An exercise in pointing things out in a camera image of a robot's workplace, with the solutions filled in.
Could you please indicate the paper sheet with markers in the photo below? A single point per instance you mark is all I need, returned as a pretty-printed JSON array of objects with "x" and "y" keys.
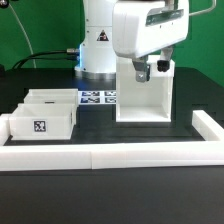
[{"x": 97, "y": 97}]

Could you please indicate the white fence left rail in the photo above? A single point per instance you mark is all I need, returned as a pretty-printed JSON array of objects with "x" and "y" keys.
[{"x": 4, "y": 128}]

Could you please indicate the white fence front rail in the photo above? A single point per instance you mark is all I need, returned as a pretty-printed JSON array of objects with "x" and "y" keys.
[{"x": 111, "y": 156}]

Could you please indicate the white drawer box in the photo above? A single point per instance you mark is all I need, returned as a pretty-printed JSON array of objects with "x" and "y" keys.
[
  {"x": 52, "y": 96},
  {"x": 42, "y": 121}
]

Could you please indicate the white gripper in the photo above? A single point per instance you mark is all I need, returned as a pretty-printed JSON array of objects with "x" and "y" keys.
[{"x": 143, "y": 27}]

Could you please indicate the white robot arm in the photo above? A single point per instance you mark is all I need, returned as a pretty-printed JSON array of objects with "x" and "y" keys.
[{"x": 97, "y": 58}]

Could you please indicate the white drawer cabinet frame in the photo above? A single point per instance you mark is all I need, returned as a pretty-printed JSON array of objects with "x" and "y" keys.
[{"x": 149, "y": 101}]

